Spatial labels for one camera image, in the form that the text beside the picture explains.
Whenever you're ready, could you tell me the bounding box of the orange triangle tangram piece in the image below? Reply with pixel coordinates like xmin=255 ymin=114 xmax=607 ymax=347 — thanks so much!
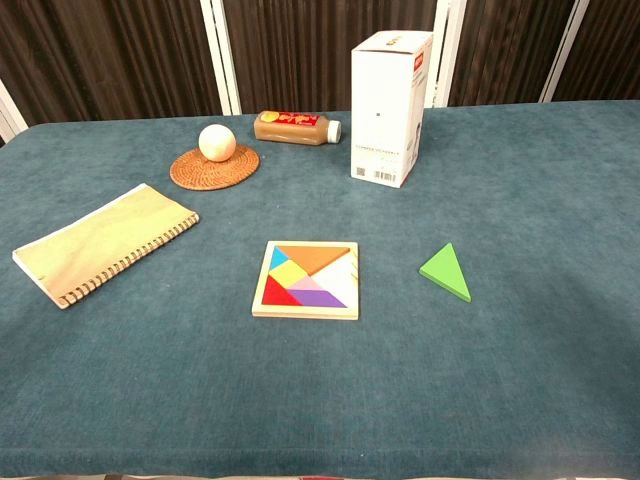
xmin=276 ymin=245 xmax=352 ymax=277

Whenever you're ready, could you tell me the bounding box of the yellow square tangram piece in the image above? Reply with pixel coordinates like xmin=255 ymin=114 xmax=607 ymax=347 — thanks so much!
xmin=268 ymin=259 xmax=312 ymax=290

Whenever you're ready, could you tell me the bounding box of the kraft spiral-bound notebook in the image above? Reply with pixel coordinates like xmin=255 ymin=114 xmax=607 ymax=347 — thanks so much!
xmin=11 ymin=182 xmax=201 ymax=310

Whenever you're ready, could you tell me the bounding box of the white partition frame post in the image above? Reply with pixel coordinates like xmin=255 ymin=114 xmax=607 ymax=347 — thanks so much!
xmin=0 ymin=79 xmax=29 ymax=146
xmin=424 ymin=0 xmax=467 ymax=109
xmin=199 ymin=0 xmax=243 ymax=117
xmin=538 ymin=0 xmax=592 ymax=104

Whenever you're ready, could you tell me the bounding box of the wooden tangram tray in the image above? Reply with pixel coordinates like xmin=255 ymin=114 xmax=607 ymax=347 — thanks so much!
xmin=251 ymin=240 xmax=361 ymax=321

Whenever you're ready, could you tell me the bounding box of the dark slatted partition panel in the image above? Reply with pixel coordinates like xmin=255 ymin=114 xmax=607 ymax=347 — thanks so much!
xmin=219 ymin=0 xmax=441 ymax=115
xmin=0 ymin=0 xmax=223 ymax=127
xmin=448 ymin=0 xmax=569 ymax=107
xmin=552 ymin=0 xmax=640 ymax=103

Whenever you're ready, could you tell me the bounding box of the cream wooden ball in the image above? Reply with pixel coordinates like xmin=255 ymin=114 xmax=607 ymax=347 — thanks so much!
xmin=198 ymin=123 xmax=237 ymax=163

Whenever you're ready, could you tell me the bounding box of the purple parallelogram tangram piece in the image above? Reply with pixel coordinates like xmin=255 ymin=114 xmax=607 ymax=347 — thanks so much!
xmin=288 ymin=289 xmax=349 ymax=309

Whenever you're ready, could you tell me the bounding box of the pink triangle tangram piece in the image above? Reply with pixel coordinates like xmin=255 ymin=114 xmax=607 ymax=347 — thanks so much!
xmin=288 ymin=274 xmax=325 ymax=293

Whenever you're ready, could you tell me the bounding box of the brown drink bottle red label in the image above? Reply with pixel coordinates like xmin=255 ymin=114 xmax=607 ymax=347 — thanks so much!
xmin=253 ymin=110 xmax=343 ymax=147

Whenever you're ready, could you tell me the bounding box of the round woven rattan coaster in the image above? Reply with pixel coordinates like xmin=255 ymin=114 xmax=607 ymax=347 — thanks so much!
xmin=169 ymin=143 xmax=262 ymax=192

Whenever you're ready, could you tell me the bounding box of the tall white cardboard box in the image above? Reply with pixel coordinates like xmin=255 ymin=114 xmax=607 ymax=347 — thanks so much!
xmin=349 ymin=29 xmax=435 ymax=190

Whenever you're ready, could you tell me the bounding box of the green triangle tangram piece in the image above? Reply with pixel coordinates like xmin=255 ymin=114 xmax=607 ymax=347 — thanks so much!
xmin=418 ymin=242 xmax=473 ymax=304

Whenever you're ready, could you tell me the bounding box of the red triangle tangram piece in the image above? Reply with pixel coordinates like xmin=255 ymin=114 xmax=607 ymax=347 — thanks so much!
xmin=261 ymin=274 xmax=304 ymax=307

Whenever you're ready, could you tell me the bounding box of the teal tablecloth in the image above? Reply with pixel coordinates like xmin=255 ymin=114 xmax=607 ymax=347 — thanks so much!
xmin=0 ymin=99 xmax=640 ymax=479

